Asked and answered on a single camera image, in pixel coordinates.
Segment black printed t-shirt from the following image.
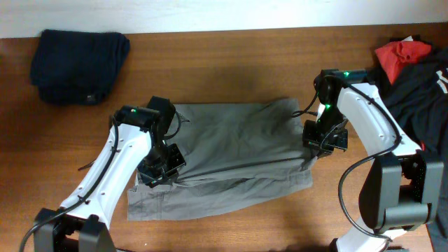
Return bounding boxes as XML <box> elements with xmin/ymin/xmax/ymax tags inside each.
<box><xmin>367</xmin><ymin>35</ymin><xmax>447</xmax><ymax>251</ymax></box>

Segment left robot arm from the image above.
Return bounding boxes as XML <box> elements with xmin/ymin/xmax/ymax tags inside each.
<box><xmin>25</xmin><ymin>101</ymin><xmax>186</xmax><ymax>251</ymax></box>

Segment grey shorts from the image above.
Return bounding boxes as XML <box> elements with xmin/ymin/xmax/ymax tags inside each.
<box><xmin>127</xmin><ymin>98</ymin><xmax>317</xmax><ymax>221</ymax></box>

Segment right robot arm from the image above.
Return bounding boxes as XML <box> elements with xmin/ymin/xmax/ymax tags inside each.
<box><xmin>302</xmin><ymin>69</ymin><xmax>444</xmax><ymax>252</ymax></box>

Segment red garment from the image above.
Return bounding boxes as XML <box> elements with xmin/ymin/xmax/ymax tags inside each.
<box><xmin>374</xmin><ymin>41</ymin><xmax>432</xmax><ymax>84</ymax></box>

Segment folded navy blue garment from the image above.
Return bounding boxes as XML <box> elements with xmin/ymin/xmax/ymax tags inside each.
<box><xmin>29</xmin><ymin>29</ymin><xmax>130</xmax><ymax>105</ymax></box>

